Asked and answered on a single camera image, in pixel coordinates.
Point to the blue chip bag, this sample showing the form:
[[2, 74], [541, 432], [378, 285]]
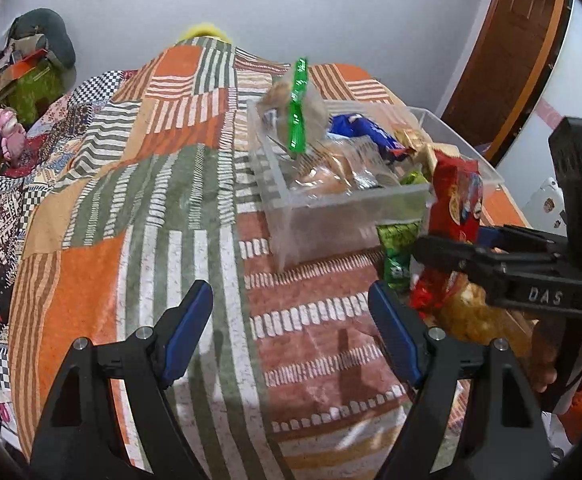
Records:
[[366, 130]]

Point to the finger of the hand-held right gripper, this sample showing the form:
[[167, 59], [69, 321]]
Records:
[[451, 255], [526, 240]]

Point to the person's right hand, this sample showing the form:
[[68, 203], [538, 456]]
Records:
[[543, 360]]

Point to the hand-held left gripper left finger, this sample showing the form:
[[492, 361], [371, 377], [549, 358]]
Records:
[[191, 320]]

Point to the green snack packet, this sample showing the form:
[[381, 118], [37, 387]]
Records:
[[398, 250]]

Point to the pile of clothes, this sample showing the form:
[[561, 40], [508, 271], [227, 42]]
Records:
[[36, 30]]

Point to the clear plastic container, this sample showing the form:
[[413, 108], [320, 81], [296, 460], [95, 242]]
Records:
[[321, 220]]

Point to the brown wooden door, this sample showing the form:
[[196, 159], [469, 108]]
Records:
[[511, 60]]

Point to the orange cardboard box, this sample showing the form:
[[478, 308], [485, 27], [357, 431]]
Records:
[[28, 65]]

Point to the clear bag with green clip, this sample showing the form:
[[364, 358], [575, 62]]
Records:
[[316, 115]]

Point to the white plastic appliance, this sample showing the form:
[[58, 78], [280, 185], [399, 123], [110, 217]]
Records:
[[543, 205]]

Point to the white sliding door with hearts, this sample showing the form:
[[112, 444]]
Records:
[[571, 70]]

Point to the pink plush toy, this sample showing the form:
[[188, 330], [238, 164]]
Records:
[[11, 135]]

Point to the yellow puffed snack bag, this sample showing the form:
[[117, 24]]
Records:
[[466, 315]]

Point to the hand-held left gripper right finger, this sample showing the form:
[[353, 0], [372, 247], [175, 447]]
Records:
[[393, 330]]

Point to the checkered patchwork quilt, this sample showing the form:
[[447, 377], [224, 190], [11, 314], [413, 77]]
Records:
[[1, 210]]

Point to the yellow cushion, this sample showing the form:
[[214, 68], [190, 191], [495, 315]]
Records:
[[203, 32]]

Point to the orange striped patchwork blanket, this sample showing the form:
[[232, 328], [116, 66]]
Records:
[[171, 185]]

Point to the pale yellow cracker packet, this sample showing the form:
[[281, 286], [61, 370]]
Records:
[[430, 155]]

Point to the bread packet with white label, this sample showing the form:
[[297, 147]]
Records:
[[321, 180]]

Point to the red snack bag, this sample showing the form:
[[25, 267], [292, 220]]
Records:
[[453, 195]]

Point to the clear bread packet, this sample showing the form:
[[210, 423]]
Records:
[[368, 162]]

